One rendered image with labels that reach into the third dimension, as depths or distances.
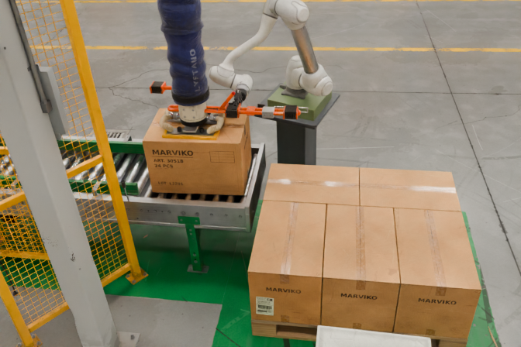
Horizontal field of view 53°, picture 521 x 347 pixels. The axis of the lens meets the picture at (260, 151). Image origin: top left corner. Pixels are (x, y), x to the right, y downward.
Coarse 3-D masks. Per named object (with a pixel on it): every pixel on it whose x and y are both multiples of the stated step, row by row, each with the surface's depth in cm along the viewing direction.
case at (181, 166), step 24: (240, 120) 332; (144, 144) 319; (168, 144) 317; (192, 144) 315; (216, 144) 313; (240, 144) 312; (168, 168) 327; (192, 168) 325; (216, 168) 323; (240, 168) 321; (168, 192) 339; (192, 192) 336; (216, 192) 334; (240, 192) 332
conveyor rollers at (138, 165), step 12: (0, 156) 385; (72, 156) 381; (84, 156) 380; (120, 156) 378; (132, 156) 377; (144, 156) 376; (252, 156) 371; (0, 168) 372; (96, 168) 365; (120, 168) 364; (252, 168) 357; (120, 180) 357; (132, 180) 354; (144, 180) 353; (84, 192) 345
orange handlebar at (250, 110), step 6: (168, 108) 321; (174, 108) 320; (240, 108) 318; (246, 108) 317; (252, 108) 315; (258, 108) 316; (276, 108) 315; (282, 108) 315; (252, 114) 314; (258, 114) 313; (276, 114) 312; (282, 114) 311
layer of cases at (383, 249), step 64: (320, 192) 334; (384, 192) 331; (448, 192) 328; (256, 256) 290; (320, 256) 288; (384, 256) 286; (448, 256) 284; (320, 320) 299; (384, 320) 288; (448, 320) 281
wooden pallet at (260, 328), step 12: (252, 324) 306; (264, 324) 305; (276, 324) 303; (288, 324) 301; (300, 324) 300; (276, 336) 310; (288, 336) 308; (300, 336) 308; (312, 336) 307; (420, 336) 291; (432, 336) 290
